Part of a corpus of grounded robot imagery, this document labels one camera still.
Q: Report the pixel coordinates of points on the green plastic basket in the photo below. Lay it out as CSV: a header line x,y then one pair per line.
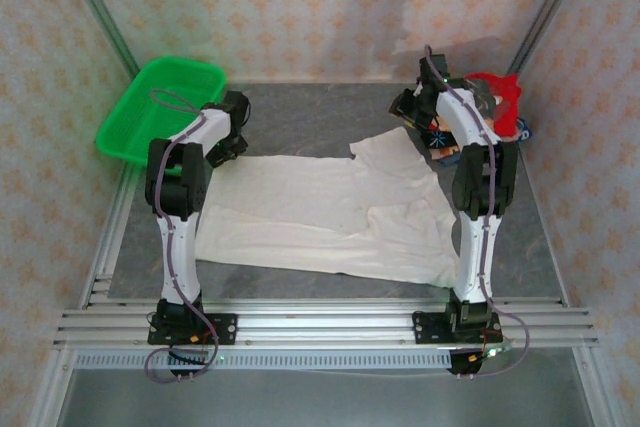
x,y
135,122

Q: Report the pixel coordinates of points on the white t-shirt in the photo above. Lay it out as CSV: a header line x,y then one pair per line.
x,y
300,217

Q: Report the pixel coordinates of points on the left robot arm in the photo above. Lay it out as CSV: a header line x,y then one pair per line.
x,y
182,247

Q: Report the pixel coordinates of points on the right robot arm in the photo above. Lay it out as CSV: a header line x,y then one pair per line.
x,y
470,247

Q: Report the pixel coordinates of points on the black snowflake t-shirt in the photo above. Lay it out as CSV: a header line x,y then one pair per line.
x,y
437,138

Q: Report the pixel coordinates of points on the tan folded t-shirt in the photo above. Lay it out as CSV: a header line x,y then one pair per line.
x,y
445,153

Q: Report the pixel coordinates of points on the red teddy bear t-shirt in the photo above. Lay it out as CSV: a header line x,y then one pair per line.
x,y
507,107

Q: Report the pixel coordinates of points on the blue folded t-shirt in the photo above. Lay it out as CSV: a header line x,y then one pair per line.
x,y
524,129

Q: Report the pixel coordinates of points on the yellow power connector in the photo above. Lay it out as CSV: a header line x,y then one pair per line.
x,y
473,358
193,342

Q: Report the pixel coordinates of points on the aluminium frame post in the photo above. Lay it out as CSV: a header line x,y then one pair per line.
x,y
101,12
547,12

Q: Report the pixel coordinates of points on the aluminium table side rail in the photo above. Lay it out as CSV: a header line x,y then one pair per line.
x,y
107,247

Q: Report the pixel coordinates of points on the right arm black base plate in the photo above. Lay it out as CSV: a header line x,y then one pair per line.
x,y
427,327

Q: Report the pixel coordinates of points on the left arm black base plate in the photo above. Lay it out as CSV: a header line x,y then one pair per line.
x,y
225,329

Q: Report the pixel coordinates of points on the aluminium mounting rail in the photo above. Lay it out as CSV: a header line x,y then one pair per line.
x,y
325,327

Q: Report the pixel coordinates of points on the aluminium frame leg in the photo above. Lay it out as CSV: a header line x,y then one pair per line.
x,y
50,387
592,387

